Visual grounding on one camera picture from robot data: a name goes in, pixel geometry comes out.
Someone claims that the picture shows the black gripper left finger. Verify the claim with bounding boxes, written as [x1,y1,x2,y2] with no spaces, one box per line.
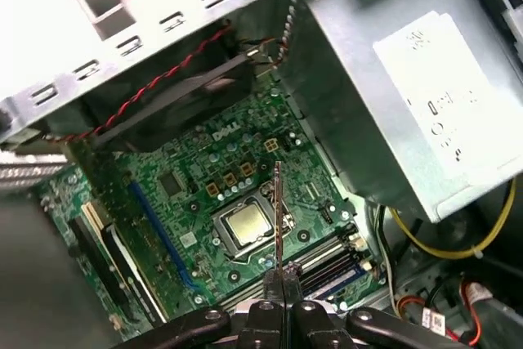
[110,270,285,349]

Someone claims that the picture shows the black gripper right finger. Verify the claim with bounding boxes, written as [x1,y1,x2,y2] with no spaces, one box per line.
[284,262,472,349]

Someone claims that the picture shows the black RAM slot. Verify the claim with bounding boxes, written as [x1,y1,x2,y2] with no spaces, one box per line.
[222,236,355,305]

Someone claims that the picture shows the silver CPU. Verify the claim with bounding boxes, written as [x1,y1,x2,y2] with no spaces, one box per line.
[226,204,273,248]

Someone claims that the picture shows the blue expansion slot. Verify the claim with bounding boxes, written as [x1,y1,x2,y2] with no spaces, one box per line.
[127,180,194,289]

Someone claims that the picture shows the green motherboard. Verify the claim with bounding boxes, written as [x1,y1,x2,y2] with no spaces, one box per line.
[34,74,387,325]

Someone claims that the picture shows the beige expansion slot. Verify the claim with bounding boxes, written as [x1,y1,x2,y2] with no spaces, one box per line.
[80,200,106,236]

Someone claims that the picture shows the black case fan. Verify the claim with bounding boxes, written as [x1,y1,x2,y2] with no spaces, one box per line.
[83,21,257,154]

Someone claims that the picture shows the grey power supply unit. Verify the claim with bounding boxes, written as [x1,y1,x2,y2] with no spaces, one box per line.
[285,0,523,224]

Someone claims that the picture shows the black PC case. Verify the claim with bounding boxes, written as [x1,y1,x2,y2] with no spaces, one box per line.
[0,0,523,349]

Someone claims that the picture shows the grey parts rack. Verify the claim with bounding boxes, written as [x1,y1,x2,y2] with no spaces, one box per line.
[40,0,142,43]

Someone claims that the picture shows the orange wires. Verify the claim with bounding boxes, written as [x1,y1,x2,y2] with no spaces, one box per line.
[396,294,427,314]

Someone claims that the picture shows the yellow wire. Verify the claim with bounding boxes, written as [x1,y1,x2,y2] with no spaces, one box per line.
[387,179,518,261]

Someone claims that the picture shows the red black twisted wire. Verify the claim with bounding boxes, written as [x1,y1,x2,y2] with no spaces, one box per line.
[44,24,287,142]

